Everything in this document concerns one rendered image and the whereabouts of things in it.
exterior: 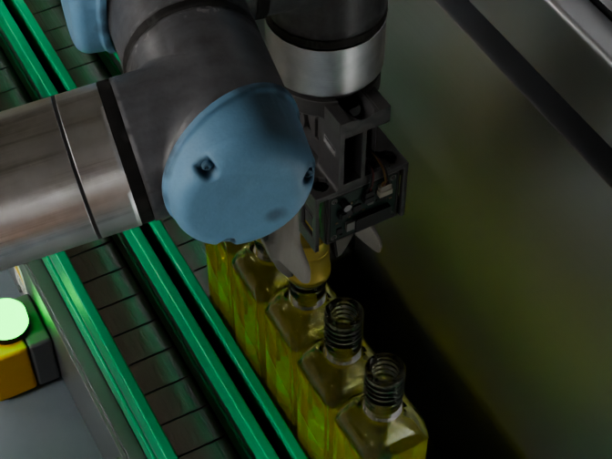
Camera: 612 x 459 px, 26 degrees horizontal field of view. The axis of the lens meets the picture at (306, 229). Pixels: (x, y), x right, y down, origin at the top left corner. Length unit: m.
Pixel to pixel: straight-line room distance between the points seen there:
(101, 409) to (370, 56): 0.56
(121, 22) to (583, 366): 0.43
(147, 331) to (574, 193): 0.56
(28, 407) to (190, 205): 0.82
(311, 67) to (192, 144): 0.19
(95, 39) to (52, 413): 0.74
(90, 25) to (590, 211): 0.34
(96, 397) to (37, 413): 0.16
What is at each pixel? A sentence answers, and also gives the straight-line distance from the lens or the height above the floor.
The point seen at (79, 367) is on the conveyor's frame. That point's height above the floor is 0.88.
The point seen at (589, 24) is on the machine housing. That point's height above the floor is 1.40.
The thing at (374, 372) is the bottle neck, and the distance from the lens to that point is 0.97.
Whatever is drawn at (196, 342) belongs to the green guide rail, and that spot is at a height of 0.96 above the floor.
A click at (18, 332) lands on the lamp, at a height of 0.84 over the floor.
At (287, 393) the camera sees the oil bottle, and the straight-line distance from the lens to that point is 1.11.
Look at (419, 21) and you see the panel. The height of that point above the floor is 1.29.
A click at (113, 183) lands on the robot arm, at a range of 0.64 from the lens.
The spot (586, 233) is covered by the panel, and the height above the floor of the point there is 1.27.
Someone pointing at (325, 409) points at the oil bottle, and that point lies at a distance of 1.03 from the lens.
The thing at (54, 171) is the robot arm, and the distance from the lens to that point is 0.63.
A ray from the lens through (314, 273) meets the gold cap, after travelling 1.00.
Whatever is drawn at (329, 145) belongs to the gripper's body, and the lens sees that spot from 0.84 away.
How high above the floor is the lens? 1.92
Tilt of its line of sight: 49 degrees down
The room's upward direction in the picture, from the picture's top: straight up
